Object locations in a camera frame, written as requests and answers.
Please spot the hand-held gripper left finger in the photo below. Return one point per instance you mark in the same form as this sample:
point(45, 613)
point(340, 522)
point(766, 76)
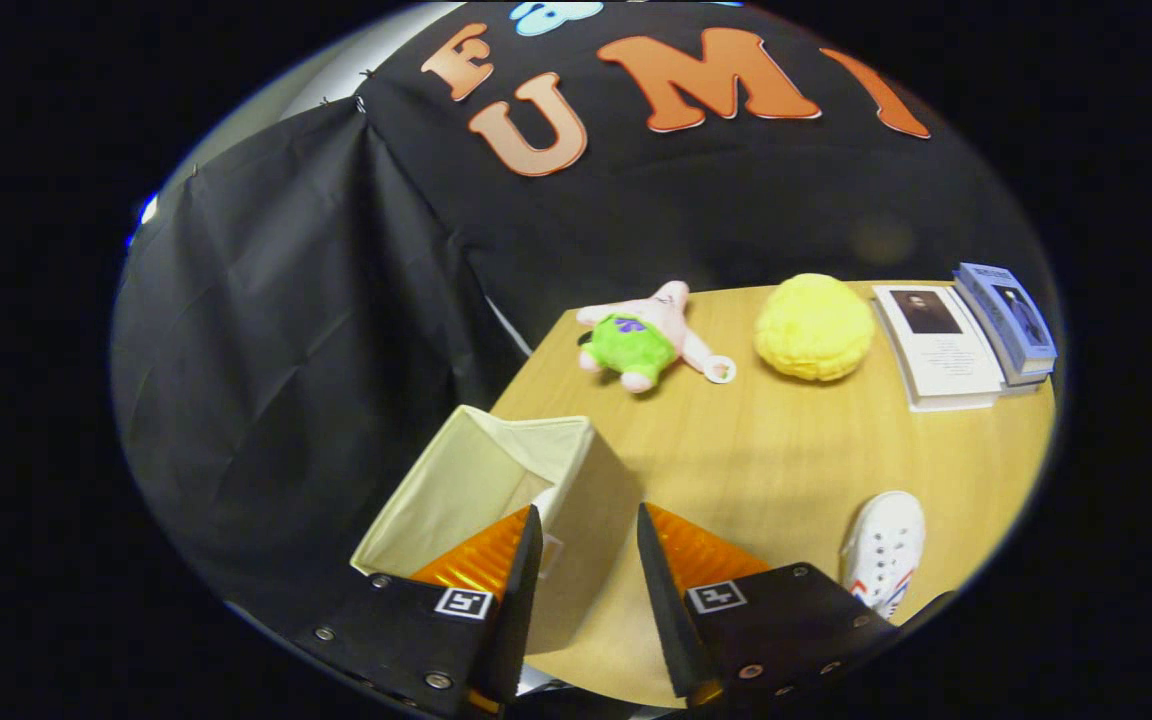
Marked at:
point(521, 600)

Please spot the white canvas shoe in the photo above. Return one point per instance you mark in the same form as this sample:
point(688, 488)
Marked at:
point(884, 545)

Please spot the yellow round plush toy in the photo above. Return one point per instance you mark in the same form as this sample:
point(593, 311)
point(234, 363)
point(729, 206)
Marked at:
point(814, 328)

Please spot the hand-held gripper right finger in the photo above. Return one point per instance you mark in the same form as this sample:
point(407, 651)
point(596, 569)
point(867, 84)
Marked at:
point(671, 610)

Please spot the cream fabric storage box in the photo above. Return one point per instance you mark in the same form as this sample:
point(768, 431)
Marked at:
point(456, 480)

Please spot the pink and green plush toy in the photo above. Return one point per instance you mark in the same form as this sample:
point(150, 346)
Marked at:
point(631, 345)

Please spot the blue book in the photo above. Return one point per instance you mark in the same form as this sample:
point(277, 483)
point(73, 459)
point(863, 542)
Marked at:
point(1011, 315)

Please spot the white book with portrait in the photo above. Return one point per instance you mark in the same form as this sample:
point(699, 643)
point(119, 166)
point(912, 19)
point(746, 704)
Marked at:
point(946, 360)

